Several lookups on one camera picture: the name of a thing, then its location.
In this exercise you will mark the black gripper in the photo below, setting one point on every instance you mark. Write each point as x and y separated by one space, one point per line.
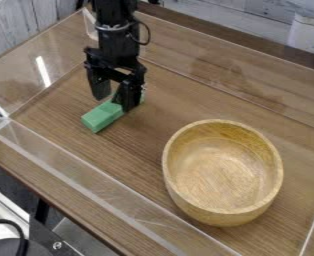
114 61

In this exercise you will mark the green rectangular block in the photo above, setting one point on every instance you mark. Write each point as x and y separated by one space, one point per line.
103 115

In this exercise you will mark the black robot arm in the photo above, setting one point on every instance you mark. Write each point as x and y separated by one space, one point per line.
114 12

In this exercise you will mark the brown wooden bowl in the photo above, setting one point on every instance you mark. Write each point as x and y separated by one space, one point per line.
223 172

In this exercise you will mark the grey metal clamp plate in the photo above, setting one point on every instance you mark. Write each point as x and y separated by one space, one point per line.
45 243

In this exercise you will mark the white cylindrical container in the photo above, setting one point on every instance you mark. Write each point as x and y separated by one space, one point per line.
301 37

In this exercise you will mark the clear acrylic corner bracket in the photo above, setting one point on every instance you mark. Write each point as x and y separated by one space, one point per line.
90 20

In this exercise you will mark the clear acrylic enclosure wall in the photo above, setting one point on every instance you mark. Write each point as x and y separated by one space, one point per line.
208 73

